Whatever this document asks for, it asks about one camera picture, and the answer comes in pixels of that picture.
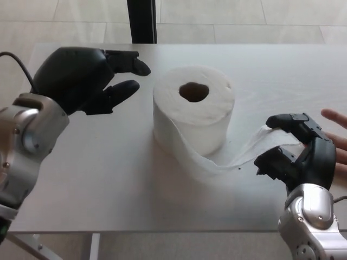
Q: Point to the grey diagonal table brace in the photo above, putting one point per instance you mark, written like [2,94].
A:
[24,246]

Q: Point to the person's bare hand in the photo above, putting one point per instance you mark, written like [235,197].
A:
[341,142]

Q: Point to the white table leg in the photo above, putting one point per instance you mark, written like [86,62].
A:
[95,249]

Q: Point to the white toilet paper roll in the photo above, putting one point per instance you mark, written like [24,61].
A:
[217,108]

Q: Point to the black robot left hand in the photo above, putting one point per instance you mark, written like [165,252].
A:
[73,78]

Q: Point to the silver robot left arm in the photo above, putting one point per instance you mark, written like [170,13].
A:
[32,140]

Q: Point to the black vertical post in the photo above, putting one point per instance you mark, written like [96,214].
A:
[142,21]

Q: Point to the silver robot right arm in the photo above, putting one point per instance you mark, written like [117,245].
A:
[311,216]

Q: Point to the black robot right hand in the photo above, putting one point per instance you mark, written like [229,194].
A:
[322,165]

